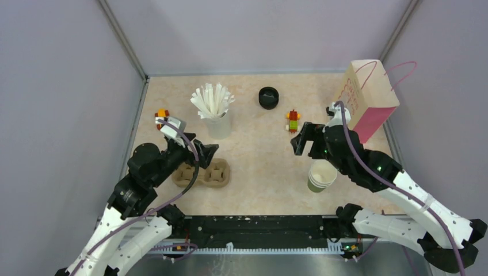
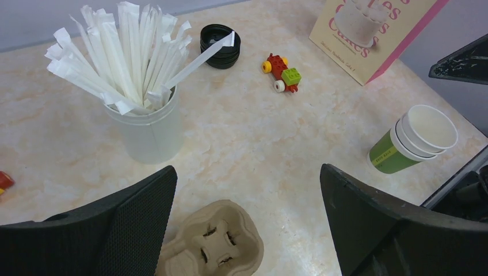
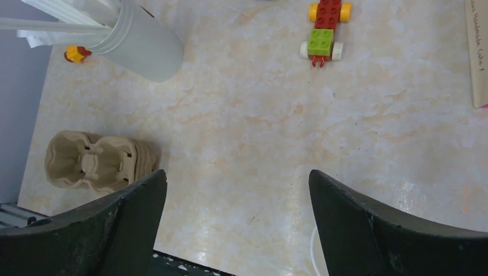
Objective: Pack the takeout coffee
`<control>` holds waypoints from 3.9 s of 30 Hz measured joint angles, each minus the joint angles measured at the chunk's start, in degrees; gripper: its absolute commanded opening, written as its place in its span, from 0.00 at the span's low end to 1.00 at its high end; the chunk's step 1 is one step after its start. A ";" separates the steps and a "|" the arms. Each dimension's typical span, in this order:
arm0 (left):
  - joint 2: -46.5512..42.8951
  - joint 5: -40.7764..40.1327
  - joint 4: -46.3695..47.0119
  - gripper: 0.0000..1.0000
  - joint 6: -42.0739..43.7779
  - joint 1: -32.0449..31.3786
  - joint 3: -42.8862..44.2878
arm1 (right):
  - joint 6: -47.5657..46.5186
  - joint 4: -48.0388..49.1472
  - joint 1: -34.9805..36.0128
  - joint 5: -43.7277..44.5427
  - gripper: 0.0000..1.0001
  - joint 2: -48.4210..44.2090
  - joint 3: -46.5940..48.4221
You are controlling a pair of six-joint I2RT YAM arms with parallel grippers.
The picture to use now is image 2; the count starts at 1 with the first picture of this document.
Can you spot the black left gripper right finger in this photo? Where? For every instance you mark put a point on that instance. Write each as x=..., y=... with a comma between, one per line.
x=375, y=233

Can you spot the beige pink cake bag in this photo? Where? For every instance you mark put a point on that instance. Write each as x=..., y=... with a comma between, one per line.
x=365, y=37

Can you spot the red green toy car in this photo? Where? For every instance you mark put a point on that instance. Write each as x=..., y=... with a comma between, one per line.
x=286, y=79

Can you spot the orange red toy car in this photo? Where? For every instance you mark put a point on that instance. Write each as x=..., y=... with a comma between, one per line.
x=5, y=182

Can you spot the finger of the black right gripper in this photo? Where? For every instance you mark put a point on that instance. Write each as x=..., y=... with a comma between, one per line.
x=468, y=64

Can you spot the white wrapped straws bundle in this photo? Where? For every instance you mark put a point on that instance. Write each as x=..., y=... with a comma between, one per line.
x=133, y=59

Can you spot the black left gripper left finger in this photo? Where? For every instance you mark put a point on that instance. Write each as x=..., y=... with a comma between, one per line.
x=120, y=234

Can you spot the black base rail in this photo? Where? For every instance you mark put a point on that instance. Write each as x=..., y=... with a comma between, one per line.
x=464, y=195

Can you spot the brown cardboard cup carrier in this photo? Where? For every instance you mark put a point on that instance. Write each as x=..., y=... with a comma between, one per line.
x=218, y=239

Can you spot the white straw holder cup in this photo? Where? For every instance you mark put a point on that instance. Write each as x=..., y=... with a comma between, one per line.
x=153, y=138

